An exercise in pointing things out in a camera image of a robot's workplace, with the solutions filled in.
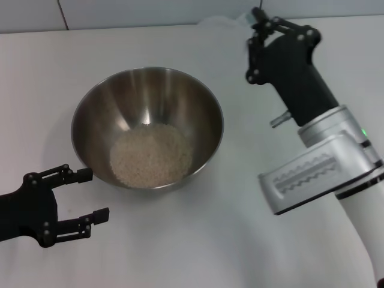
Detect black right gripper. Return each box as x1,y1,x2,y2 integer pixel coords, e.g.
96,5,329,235
246,7,340,127

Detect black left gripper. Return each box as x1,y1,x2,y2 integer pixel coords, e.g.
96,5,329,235
0,163,110,248

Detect stainless steel mixing bowl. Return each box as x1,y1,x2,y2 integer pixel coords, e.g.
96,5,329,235
70,67,224,190

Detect white rice grains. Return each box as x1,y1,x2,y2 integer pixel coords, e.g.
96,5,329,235
109,123,193,189

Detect right arm connector cable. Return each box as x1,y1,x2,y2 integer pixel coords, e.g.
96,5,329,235
269,111,292,128

